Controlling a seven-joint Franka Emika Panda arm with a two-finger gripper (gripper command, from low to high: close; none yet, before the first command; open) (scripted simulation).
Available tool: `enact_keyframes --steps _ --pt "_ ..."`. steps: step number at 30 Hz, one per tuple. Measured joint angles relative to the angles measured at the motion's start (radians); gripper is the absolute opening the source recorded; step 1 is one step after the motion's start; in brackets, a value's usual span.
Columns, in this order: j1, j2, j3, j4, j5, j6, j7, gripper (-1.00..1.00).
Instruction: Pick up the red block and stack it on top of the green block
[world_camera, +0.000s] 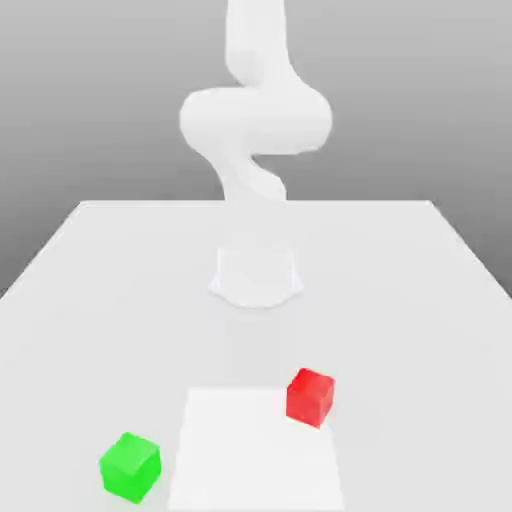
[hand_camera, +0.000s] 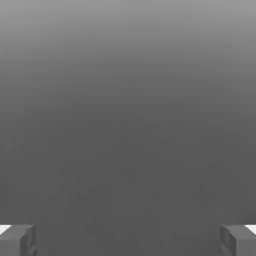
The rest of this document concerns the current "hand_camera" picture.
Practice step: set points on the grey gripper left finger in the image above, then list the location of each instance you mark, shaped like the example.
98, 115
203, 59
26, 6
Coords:
16, 240

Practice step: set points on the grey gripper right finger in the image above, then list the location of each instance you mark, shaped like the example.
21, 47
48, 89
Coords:
240, 241

